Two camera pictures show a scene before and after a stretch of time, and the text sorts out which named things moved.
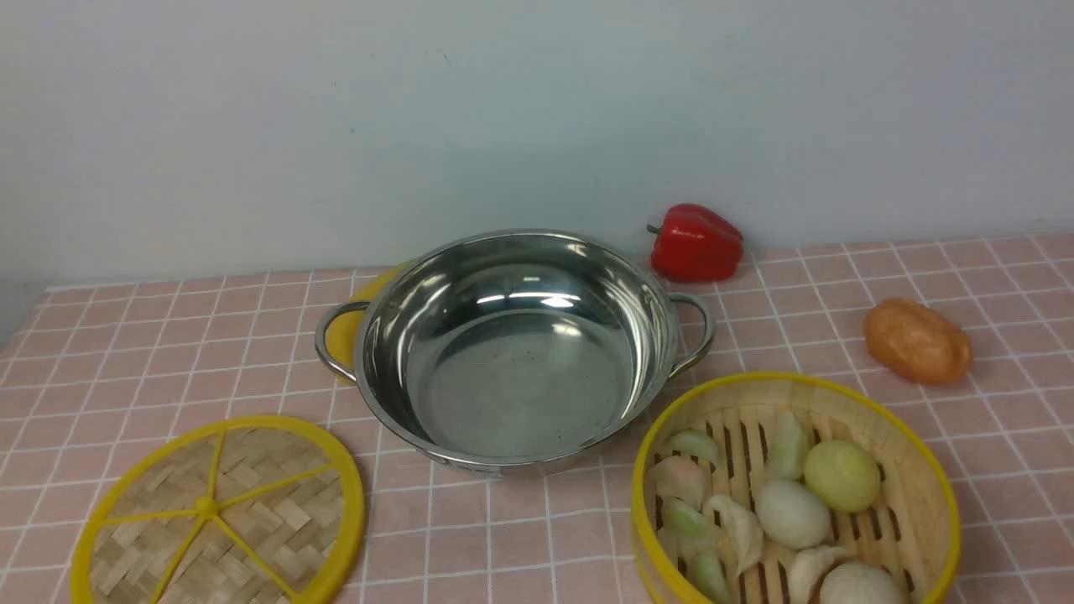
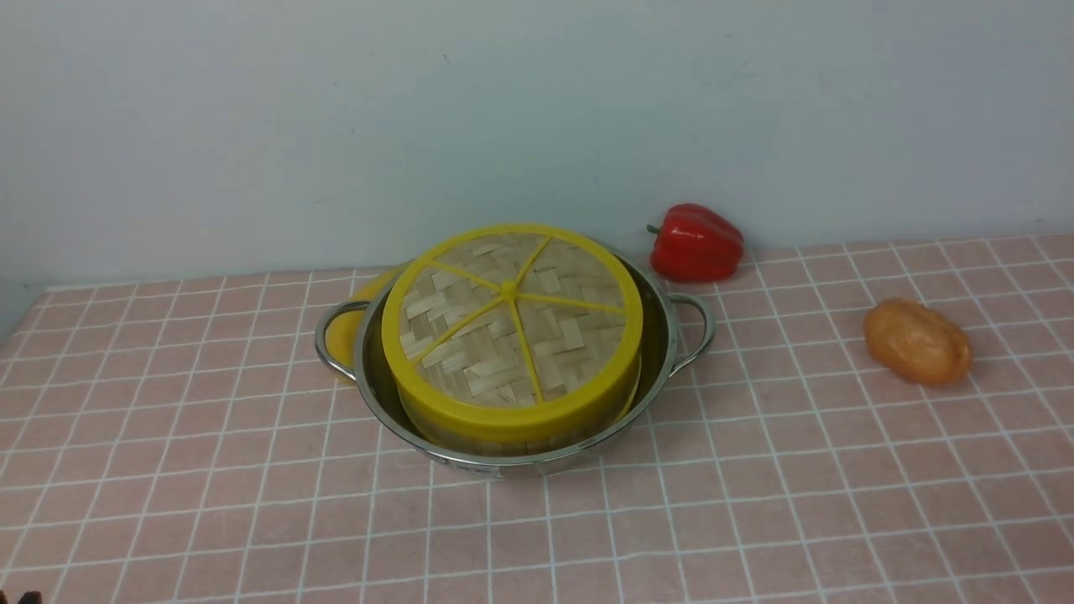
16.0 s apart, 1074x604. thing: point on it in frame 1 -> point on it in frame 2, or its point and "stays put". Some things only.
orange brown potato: [917, 341] stays put
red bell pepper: [694, 244] stays put
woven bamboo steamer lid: [247, 509] -> [514, 332]
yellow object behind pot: [345, 331] stays put
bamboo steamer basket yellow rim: [912, 528] -> [477, 428]
